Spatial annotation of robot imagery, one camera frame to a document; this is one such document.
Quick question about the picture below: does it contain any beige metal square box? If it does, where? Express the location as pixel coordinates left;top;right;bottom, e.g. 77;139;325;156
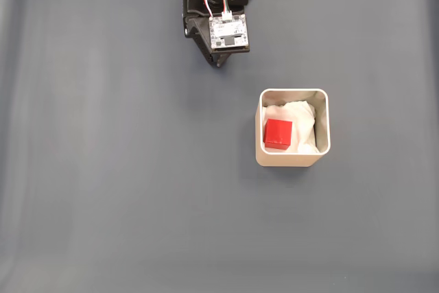
255;88;333;169

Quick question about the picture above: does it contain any red cube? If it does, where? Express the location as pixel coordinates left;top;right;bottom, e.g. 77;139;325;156
263;118;294;152

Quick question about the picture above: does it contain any camera circuit board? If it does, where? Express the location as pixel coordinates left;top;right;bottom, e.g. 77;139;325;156
208;13;251;55

